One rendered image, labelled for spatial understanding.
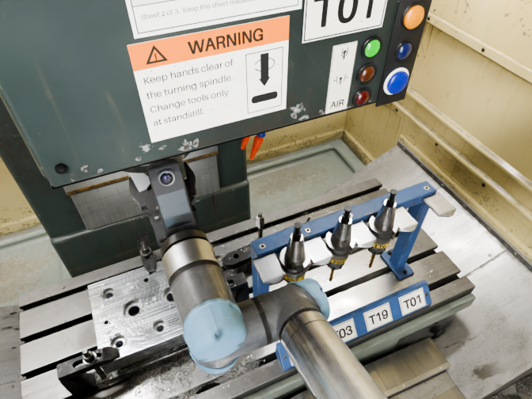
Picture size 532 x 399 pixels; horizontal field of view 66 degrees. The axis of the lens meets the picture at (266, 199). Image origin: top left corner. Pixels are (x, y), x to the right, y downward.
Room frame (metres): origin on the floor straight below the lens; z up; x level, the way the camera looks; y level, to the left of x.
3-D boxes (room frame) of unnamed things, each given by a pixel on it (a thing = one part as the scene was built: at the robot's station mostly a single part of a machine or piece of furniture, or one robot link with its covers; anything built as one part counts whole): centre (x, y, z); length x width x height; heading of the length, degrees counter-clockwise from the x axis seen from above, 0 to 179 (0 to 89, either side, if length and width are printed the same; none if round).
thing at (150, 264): (0.68, 0.33, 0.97); 0.13 x 0.03 x 0.15; 24
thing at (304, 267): (0.50, -0.06, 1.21); 0.06 x 0.06 x 0.03
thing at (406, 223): (0.61, -0.31, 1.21); 0.07 x 0.05 x 0.01; 24
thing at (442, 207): (0.66, -0.41, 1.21); 0.07 x 0.05 x 0.01; 24
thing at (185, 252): (0.34, 0.11, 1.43); 0.08 x 0.05 x 0.08; 114
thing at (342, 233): (0.55, -0.16, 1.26); 0.04 x 0.04 x 0.07
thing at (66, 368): (0.37, 0.40, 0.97); 0.13 x 0.03 x 0.15; 114
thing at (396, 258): (0.71, -0.39, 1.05); 0.10 x 0.05 x 0.30; 24
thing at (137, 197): (0.45, 0.19, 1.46); 0.09 x 0.05 x 0.02; 37
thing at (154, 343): (0.53, 0.29, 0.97); 0.29 x 0.23 x 0.05; 114
